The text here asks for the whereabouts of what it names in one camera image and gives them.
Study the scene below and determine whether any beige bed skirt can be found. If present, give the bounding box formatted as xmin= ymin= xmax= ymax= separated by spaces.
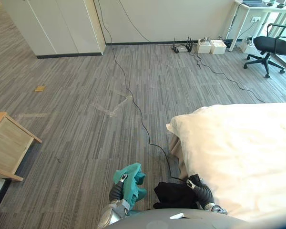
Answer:
xmin=169 ymin=135 xmax=189 ymax=178

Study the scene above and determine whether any grey wall cable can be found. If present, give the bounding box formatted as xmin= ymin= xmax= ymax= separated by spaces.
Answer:
xmin=118 ymin=0 xmax=176 ymax=45

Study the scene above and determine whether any black antenna router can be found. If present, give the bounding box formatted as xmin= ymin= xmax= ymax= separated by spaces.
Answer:
xmin=171 ymin=36 xmax=194 ymax=53

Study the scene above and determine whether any white desk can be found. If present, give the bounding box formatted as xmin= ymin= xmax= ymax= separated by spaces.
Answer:
xmin=225 ymin=0 xmax=286 ymax=52

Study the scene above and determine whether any long black floor cable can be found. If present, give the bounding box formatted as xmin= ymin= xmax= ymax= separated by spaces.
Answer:
xmin=97 ymin=0 xmax=185 ymax=180

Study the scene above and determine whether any white bed duvet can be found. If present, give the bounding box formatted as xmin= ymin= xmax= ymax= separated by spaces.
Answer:
xmin=166 ymin=102 xmax=286 ymax=224

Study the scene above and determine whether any white cabinet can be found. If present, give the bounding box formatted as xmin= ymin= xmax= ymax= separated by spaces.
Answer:
xmin=1 ymin=0 xmax=106 ymax=59

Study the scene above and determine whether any white storage box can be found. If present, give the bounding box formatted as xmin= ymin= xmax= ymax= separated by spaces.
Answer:
xmin=196 ymin=38 xmax=212 ymax=54
xmin=210 ymin=39 xmax=227 ymax=54

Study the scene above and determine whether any teal cloth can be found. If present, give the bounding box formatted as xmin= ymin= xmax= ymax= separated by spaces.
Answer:
xmin=113 ymin=163 xmax=147 ymax=211

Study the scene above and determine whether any black office chair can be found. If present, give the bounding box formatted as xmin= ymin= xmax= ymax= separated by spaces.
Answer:
xmin=243 ymin=23 xmax=286 ymax=79

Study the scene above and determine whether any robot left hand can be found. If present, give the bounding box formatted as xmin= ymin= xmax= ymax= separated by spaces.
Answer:
xmin=109 ymin=173 xmax=129 ymax=202

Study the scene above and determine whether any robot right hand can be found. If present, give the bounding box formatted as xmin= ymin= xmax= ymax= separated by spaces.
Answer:
xmin=186 ymin=179 xmax=215 ymax=207

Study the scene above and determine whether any light wooden bedside table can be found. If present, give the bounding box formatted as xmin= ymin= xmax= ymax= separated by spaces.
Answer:
xmin=0 ymin=111 xmax=42 ymax=182

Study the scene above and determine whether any thin black cable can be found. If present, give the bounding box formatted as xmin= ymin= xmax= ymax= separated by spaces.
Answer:
xmin=189 ymin=51 xmax=266 ymax=104

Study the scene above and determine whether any black cloth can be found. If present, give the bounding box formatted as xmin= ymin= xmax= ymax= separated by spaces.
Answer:
xmin=153 ymin=173 xmax=203 ymax=210

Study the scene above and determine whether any laptop on desk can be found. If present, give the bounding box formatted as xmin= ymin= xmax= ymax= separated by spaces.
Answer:
xmin=242 ymin=0 xmax=270 ymax=8

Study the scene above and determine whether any grey robot torso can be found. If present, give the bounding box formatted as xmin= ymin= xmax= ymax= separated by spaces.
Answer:
xmin=104 ymin=208 xmax=255 ymax=229

